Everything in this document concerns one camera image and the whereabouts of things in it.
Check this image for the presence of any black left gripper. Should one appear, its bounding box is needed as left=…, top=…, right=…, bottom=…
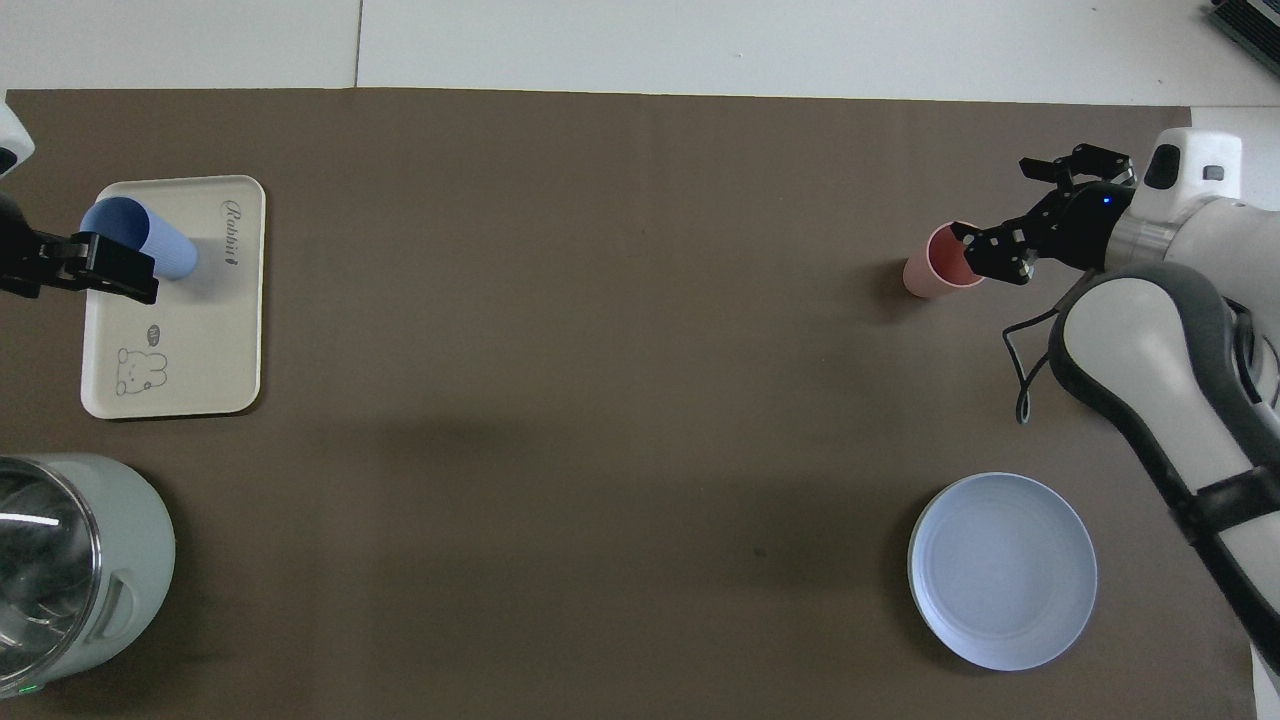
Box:
left=0, top=193, right=161, bottom=307

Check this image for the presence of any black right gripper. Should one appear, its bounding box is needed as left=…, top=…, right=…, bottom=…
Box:
left=949, top=144, right=1138, bottom=288

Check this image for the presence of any blue plastic cup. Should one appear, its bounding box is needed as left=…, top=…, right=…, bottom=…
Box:
left=79, top=195, right=199, bottom=287

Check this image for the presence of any pink plastic cup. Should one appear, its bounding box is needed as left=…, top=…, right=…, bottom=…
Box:
left=902, top=221, right=987, bottom=300

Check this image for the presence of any cream rabbit print tray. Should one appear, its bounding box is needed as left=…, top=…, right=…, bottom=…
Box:
left=79, top=175, right=268, bottom=421

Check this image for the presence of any dark grey ribbed device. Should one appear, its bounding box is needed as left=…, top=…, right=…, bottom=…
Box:
left=1206, top=0, right=1280, bottom=54

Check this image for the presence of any pale blue round plate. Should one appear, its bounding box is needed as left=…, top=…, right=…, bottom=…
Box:
left=907, top=472, right=1100, bottom=673

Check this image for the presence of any brown table mat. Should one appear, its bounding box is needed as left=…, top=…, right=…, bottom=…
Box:
left=0, top=87, right=1260, bottom=720

